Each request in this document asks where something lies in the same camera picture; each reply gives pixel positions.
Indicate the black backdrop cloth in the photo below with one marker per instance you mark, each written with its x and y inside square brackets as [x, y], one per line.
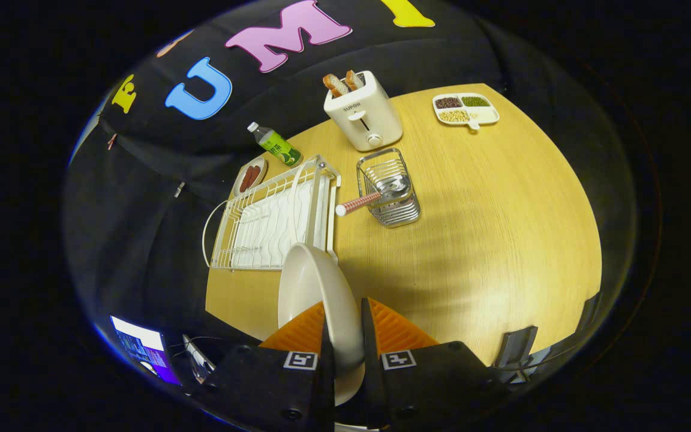
[141, 216]

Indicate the red clip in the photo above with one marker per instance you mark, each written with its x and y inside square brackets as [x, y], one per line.
[111, 141]

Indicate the toasted bread slice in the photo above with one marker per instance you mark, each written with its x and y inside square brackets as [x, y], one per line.
[354, 80]
[336, 85]

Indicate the silver metal clip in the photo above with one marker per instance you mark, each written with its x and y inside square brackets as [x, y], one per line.
[179, 189]

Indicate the small beige sausage plate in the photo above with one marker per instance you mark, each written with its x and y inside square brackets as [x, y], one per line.
[261, 168]

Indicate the white toaster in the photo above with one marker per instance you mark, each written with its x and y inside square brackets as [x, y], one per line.
[366, 117]

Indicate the white side desk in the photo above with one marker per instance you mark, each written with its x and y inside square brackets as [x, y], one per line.
[198, 359]

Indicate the red sausage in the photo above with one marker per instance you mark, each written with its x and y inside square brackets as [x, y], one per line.
[255, 174]
[246, 179]

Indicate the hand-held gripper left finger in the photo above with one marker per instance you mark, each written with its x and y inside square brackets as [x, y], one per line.
[273, 390]

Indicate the computer monitor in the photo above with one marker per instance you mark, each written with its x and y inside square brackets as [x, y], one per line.
[141, 351]

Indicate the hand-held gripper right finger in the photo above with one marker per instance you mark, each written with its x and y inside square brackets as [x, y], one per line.
[435, 390]

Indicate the white divided bean dish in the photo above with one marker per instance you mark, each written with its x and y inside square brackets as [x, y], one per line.
[488, 115]

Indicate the green label drink bottle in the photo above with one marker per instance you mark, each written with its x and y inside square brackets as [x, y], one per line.
[278, 146]

